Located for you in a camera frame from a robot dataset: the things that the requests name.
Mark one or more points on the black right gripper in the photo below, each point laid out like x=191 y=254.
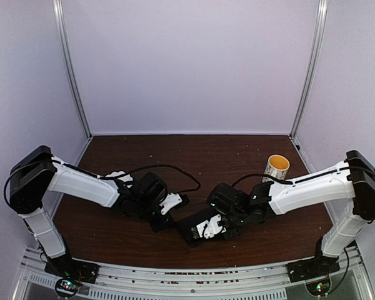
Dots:
x=229 y=236

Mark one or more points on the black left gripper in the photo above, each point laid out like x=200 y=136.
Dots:
x=167 y=222

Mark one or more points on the black zip tool case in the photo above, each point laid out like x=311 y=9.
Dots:
x=186 y=227

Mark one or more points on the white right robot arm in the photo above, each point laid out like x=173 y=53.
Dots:
x=352 y=179

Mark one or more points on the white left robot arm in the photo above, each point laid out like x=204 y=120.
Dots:
x=40 y=171

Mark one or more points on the white scalloped bowl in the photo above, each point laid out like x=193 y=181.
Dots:
x=120 y=175

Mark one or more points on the white patterned mug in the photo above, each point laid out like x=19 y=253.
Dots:
x=277 y=166

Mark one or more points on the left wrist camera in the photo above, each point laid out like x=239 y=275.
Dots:
x=173 y=201

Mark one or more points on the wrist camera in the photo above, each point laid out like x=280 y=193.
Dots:
x=208 y=229
x=173 y=201

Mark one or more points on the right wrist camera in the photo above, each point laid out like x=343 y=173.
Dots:
x=208 y=229

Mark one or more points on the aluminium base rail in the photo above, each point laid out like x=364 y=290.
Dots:
x=267 y=281

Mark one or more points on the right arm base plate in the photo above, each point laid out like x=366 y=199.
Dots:
x=315 y=272

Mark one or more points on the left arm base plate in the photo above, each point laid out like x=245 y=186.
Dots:
x=73 y=274

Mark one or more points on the left aluminium frame post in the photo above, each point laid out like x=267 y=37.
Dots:
x=70 y=72

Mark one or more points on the aluminium frame post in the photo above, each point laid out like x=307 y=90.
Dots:
x=70 y=72
x=317 y=41

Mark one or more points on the right aluminium frame post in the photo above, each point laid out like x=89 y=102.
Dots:
x=317 y=41

